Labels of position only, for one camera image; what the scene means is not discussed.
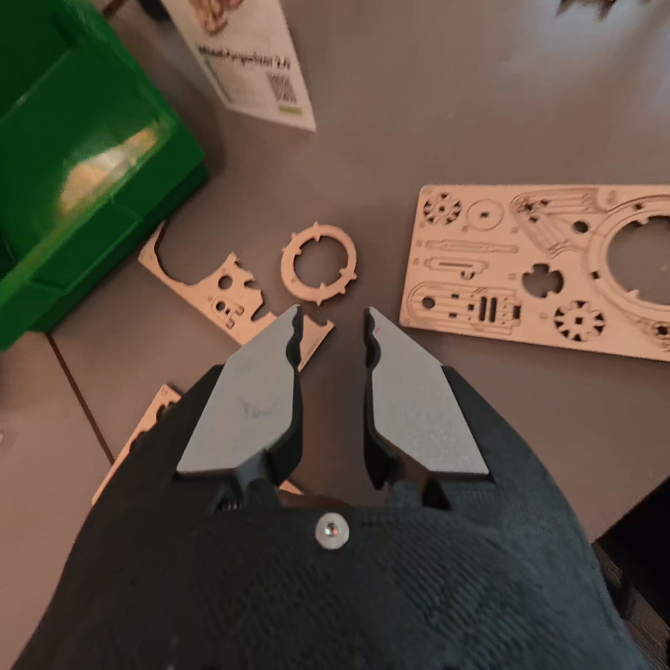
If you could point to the jagged wooden sheet fragment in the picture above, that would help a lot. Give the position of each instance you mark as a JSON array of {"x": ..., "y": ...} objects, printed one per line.
[{"x": 183, "y": 280}]

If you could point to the folded white instruction booklet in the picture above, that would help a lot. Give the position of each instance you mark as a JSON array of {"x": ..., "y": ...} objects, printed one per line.
[{"x": 246, "y": 68}]

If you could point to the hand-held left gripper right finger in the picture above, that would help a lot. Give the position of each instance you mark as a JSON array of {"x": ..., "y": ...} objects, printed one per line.
[{"x": 424, "y": 418}]

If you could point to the green plastic bin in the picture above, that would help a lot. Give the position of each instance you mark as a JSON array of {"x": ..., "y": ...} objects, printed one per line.
[{"x": 78, "y": 104}]

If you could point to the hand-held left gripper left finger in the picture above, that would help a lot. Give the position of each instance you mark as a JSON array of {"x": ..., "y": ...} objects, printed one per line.
[{"x": 246, "y": 413}]

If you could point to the dark jagged object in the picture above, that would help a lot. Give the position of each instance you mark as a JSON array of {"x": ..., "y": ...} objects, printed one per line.
[{"x": 581, "y": 6}]

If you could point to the wooden sheet with slot holes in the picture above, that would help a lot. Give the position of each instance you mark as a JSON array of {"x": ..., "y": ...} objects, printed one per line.
[{"x": 159, "y": 403}]

